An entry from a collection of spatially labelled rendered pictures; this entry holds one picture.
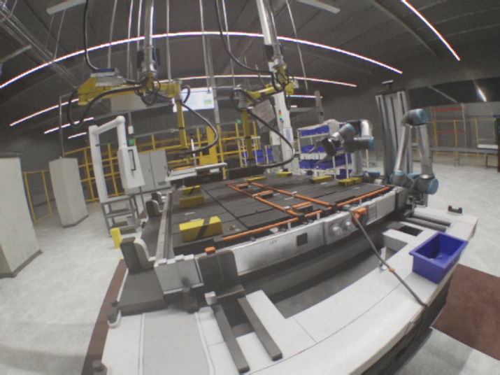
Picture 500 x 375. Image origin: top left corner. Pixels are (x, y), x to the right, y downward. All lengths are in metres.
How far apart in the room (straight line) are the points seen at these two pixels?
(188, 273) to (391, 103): 2.30
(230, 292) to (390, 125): 2.18
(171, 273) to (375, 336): 0.59
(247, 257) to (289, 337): 0.30
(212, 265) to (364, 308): 0.46
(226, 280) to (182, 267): 0.14
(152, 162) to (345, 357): 10.59
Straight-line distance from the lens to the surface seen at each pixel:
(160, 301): 0.73
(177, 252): 0.74
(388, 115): 2.42
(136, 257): 0.92
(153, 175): 10.74
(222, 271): 0.67
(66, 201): 7.18
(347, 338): 0.57
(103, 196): 5.31
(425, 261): 0.75
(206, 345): 0.58
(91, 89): 1.98
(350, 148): 1.51
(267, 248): 0.72
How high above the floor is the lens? 1.29
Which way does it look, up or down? 10 degrees down
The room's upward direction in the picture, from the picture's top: 8 degrees counter-clockwise
